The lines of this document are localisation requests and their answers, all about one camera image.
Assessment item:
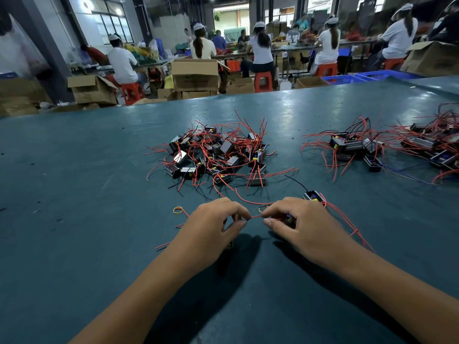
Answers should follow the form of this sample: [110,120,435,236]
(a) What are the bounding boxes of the open cardboard box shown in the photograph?
[67,74,119,106]

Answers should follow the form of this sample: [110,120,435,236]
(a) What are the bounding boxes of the tilted cardboard box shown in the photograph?
[400,41,459,77]

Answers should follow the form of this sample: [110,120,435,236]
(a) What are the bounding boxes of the low cardboard box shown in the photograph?
[226,76,255,95]

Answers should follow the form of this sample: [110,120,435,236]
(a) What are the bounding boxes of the large closed cardboard box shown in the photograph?
[171,59,219,92]

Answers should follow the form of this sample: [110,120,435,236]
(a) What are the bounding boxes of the person's right forearm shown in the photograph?
[337,243,459,344]

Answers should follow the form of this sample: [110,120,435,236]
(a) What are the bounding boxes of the person's right hand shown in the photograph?
[262,197,360,269]

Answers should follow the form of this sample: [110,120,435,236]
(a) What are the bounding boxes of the shallow cardboard box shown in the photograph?
[295,75,331,89]

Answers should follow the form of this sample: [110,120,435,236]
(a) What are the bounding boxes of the blue plastic crate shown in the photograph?
[356,70,420,81]
[323,74,370,85]

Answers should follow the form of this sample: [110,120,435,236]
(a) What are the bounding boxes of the person's left forearm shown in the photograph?
[72,258,195,344]

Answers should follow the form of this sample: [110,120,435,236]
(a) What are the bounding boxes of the person's left hand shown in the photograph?
[168,197,252,277]

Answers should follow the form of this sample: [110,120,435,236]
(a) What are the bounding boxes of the central pile of wired modules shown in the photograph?
[145,114,298,205]

